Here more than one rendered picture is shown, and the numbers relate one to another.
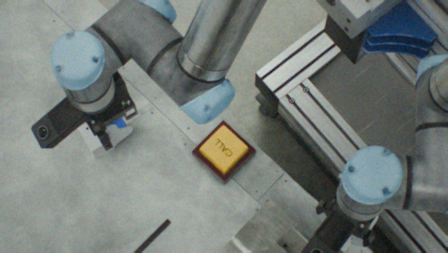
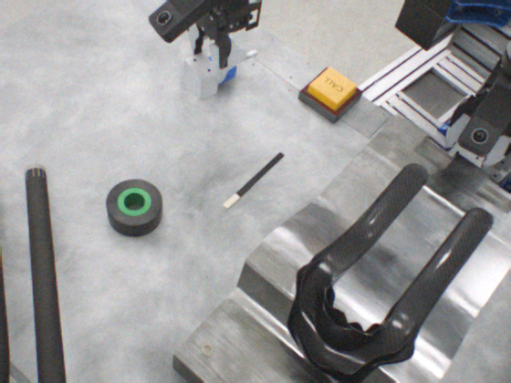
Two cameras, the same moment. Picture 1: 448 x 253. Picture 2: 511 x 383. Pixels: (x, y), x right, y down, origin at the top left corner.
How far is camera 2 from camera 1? 0.89 m
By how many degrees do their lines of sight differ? 17
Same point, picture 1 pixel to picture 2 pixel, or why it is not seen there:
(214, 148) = (324, 85)
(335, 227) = (499, 102)
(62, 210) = (165, 144)
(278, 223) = (411, 134)
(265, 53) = not seen: hidden behind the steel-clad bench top
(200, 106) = not seen: outside the picture
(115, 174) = (221, 113)
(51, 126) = (174, 11)
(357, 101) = not seen: hidden behind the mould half
